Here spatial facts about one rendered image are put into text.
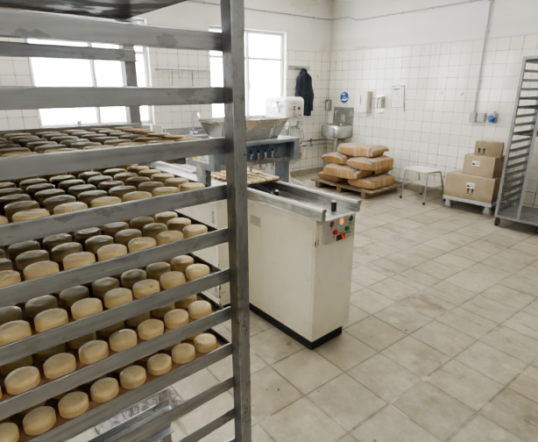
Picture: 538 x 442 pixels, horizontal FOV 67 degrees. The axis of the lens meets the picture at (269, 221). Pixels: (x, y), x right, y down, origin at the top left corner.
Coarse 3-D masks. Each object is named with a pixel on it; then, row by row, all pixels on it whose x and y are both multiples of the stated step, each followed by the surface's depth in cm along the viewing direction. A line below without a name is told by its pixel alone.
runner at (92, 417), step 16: (224, 352) 89; (176, 368) 82; (192, 368) 84; (144, 384) 77; (160, 384) 80; (112, 400) 73; (128, 400) 76; (80, 416) 70; (96, 416) 72; (48, 432) 67; (64, 432) 69
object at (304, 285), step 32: (256, 224) 259; (288, 224) 234; (320, 224) 219; (256, 256) 266; (288, 256) 240; (320, 256) 225; (352, 256) 246; (256, 288) 273; (288, 288) 246; (320, 288) 232; (288, 320) 253; (320, 320) 240
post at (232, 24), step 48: (240, 0) 68; (240, 48) 70; (240, 96) 73; (240, 144) 75; (240, 192) 78; (240, 240) 81; (240, 288) 84; (240, 336) 87; (240, 384) 91; (240, 432) 96
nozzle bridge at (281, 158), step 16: (256, 144) 265; (272, 144) 284; (288, 144) 291; (192, 160) 268; (208, 160) 252; (224, 160) 262; (256, 160) 273; (272, 160) 281; (288, 160) 301; (208, 176) 259; (288, 176) 305
